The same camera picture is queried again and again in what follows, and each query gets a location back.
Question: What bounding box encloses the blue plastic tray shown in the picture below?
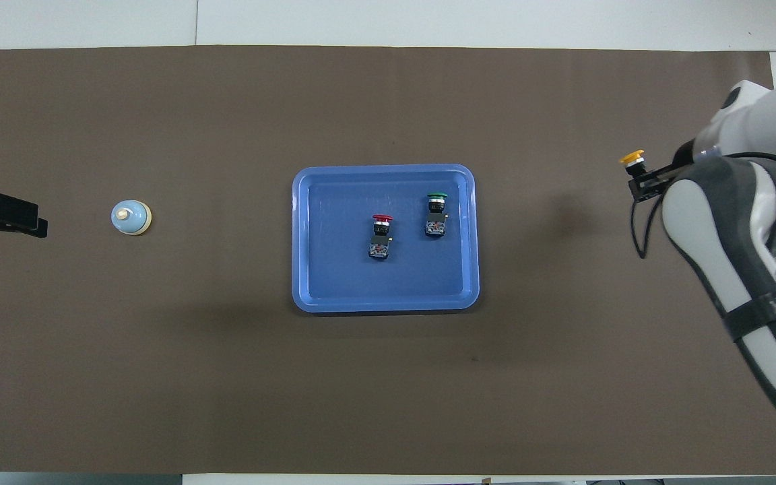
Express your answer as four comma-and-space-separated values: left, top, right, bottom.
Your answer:
292, 164, 480, 314

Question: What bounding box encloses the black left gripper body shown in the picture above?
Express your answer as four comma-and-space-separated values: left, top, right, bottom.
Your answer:
0, 191, 49, 233

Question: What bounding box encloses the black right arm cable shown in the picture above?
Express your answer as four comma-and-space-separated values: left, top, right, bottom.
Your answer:
630, 192, 665, 260

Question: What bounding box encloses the red push button switch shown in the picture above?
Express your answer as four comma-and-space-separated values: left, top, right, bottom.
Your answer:
368, 214, 393, 261

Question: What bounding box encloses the yellow push button switch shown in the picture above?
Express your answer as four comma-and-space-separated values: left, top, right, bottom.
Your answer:
619, 150, 646, 179

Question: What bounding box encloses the light blue desk bell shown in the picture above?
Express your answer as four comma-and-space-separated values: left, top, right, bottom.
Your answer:
110, 199, 153, 237

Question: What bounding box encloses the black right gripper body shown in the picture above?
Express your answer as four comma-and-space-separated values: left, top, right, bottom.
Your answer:
657, 139, 699, 191

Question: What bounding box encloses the green push button switch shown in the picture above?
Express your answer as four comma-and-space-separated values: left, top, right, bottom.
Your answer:
424, 192, 449, 238

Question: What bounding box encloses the brown table mat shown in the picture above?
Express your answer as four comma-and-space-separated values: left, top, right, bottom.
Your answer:
0, 46, 776, 476

